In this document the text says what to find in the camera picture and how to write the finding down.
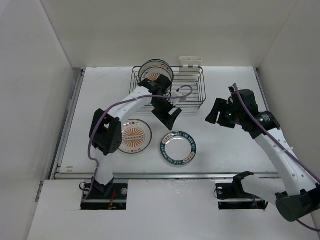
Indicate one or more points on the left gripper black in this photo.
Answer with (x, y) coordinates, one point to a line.
(168, 119)

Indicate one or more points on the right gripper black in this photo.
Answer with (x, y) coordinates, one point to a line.
(220, 105)

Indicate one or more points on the teal rim lettered plate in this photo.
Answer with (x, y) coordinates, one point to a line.
(178, 148)

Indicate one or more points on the orange sunburst plate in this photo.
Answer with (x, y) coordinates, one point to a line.
(136, 136)
(153, 74)

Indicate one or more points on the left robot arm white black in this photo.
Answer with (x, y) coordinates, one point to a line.
(105, 136)

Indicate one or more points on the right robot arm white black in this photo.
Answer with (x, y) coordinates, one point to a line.
(299, 192)

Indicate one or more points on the rear red rim plate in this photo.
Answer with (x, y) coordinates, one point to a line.
(157, 63)

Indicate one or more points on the white cutlery holder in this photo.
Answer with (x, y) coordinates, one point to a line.
(190, 63)

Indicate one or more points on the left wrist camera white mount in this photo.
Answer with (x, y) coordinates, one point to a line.
(176, 97)

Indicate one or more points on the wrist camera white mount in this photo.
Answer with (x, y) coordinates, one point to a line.
(233, 95)
(176, 97)

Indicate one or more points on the grey wire dish rack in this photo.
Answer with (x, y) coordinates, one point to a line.
(188, 83)

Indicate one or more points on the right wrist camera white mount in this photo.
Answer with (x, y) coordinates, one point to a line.
(233, 95)

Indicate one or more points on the right side rail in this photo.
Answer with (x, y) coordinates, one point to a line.
(262, 164)

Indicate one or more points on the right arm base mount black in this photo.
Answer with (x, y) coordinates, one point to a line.
(229, 199)

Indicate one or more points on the aluminium front rail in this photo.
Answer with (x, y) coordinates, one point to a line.
(148, 176)

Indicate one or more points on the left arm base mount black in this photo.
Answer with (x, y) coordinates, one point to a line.
(95, 200)

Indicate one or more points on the left side rail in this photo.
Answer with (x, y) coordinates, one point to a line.
(65, 126)

